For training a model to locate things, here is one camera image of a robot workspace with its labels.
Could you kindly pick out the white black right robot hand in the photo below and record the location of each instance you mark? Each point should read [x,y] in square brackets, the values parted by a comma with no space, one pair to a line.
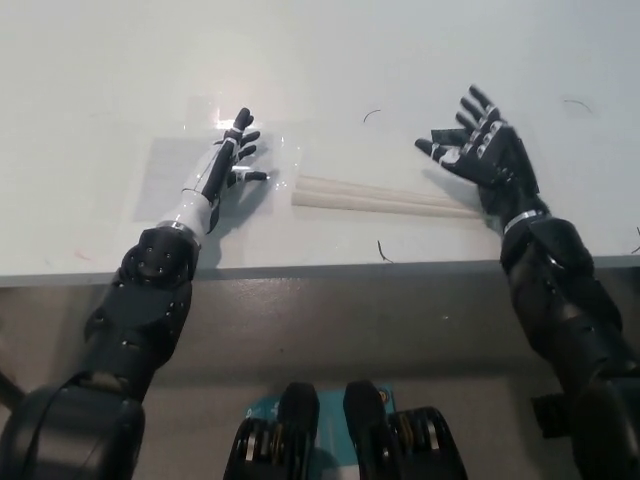
[490,155]

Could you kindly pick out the dark metal table leg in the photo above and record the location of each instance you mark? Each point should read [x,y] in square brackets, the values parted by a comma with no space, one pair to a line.
[10,390]

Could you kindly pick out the white napkin stack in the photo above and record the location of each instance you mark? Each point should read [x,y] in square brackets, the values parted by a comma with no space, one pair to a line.
[370,197]

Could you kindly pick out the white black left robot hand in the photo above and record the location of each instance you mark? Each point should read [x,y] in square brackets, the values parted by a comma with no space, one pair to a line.
[220,165]

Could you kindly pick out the clear plastic sheet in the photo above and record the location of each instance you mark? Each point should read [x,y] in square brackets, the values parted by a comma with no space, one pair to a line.
[285,150]

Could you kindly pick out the black robot legs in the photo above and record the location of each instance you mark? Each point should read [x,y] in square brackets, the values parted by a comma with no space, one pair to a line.
[350,440]

